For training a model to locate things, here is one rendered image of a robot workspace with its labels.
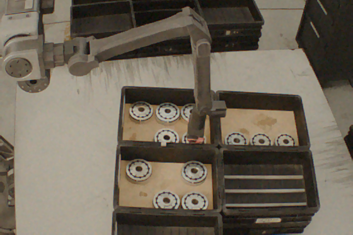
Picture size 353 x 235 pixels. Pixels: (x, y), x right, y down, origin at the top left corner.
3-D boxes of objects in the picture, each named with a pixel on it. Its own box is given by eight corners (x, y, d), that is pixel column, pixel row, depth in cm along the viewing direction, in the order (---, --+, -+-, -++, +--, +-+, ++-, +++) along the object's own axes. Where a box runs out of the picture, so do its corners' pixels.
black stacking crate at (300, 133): (215, 163, 206) (219, 147, 197) (212, 108, 225) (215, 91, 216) (303, 164, 208) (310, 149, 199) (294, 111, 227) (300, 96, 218)
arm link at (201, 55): (187, 19, 155) (194, 44, 150) (205, 16, 156) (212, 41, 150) (193, 94, 192) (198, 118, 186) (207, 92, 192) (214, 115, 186)
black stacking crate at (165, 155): (114, 222, 184) (113, 208, 175) (118, 159, 203) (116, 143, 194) (216, 225, 186) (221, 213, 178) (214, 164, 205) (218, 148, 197)
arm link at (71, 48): (58, 41, 150) (58, 54, 147) (90, 38, 151) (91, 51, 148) (61, 60, 157) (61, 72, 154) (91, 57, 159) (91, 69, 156)
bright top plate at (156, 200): (152, 212, 183) (152, 211, 183) (153, 189, 190) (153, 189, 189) (179, 213, 184) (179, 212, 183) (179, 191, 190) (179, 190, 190)
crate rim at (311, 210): (220, 215, 179) (222, 212, 177) (217, 150, 198) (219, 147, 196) (319, 213, 181) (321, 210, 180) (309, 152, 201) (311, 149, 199)
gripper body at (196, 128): (204, 118, 203) (207, 107, 198) (203, 138, 197) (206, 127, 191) (188, 116, 203) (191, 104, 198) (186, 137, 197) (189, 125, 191)
